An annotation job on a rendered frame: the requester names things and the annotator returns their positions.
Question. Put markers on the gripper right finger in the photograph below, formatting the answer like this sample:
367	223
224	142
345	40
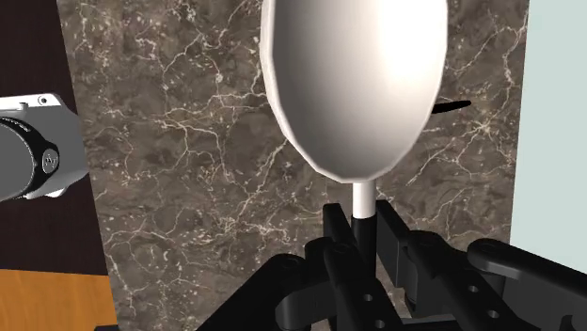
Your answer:
440	270

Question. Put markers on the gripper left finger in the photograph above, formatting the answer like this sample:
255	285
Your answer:
341	275

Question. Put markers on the thin black stick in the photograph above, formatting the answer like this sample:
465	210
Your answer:
454	107

